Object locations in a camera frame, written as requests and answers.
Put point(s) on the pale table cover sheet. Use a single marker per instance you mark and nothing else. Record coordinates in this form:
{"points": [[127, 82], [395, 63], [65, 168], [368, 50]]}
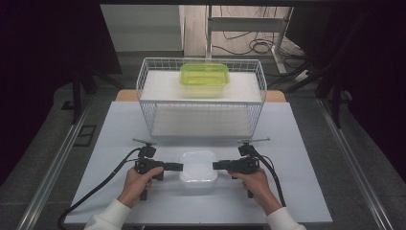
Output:
{"points": [[303, 191]]}

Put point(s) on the person's right hand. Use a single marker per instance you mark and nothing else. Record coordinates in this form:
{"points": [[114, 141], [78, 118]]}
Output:
{"points": [[257, 188]]}

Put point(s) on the white power strip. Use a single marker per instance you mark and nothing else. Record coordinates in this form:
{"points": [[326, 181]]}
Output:
{"points": [[302, 75]]}

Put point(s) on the black floor bracket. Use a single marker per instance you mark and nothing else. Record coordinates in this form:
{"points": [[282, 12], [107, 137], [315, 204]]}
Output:
{"points": [[85, 135]]}

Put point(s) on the white cabinet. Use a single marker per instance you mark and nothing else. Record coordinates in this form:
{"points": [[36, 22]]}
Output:
{"points": [[143, 28]]}

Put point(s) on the green-lid plastic food container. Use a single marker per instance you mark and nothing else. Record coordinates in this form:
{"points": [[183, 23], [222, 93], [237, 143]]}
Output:
{"points": [[204, 78]]}

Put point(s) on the black metal stand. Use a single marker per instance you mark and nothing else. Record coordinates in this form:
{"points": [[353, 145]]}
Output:
{"points": [[76, 96], [335, 105]]}

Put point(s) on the white desk frame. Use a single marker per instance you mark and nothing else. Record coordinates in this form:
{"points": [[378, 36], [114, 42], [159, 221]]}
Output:
{"points": [[245, 24]]}

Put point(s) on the person's left hand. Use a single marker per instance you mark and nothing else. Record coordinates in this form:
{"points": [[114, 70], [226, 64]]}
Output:
{"points": [[137, 187]]}

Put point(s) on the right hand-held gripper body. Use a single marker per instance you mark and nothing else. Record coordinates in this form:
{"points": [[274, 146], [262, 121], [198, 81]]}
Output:
{"points": [[244, 164]]}

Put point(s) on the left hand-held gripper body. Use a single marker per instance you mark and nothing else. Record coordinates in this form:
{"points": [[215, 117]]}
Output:
{"points": [[147, 166]]}

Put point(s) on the aluminium rail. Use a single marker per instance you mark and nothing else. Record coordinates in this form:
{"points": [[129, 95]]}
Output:
{"points": [[54, 163], [354, 163]]}

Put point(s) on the clear-lid plastic food container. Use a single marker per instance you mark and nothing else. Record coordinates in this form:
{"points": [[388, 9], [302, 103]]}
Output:
{"points": [[198, 169]]}

